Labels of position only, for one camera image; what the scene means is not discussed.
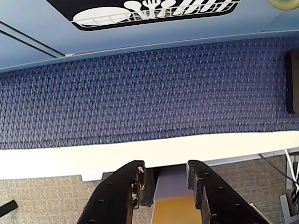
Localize blue wooden toy kitchen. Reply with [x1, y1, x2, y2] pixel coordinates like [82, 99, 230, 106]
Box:
[0, 0, 299, 73]

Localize yellow wooden board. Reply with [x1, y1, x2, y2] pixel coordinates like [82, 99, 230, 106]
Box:
[151, 195, 199, 224]

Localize thin black hanging cable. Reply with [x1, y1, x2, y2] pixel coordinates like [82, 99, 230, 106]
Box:
[258, 153, 299, 185]

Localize gold handle of dishes door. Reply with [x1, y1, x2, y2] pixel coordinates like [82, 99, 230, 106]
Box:
[267, 0, 299, 11]

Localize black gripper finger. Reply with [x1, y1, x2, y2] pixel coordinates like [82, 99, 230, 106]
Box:
[185, 160, 273, 224]
[77, 160, 155, 224]

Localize cabinet door with dishes decal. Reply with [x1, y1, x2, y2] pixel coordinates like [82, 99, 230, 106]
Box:
[0, 0, 299, 58]

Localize white cable bundle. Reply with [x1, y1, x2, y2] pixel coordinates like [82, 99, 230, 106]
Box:
[284, 149, 299, 194]

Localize flat black box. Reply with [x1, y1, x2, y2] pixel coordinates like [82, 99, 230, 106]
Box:
[285, 49, 299, 114]

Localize grey metal table leg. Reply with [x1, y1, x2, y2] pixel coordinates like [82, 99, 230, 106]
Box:
[279, 193, 299, 224]

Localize black bar on carpet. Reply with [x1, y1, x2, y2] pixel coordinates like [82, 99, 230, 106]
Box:
[0, 200, 18, 213]

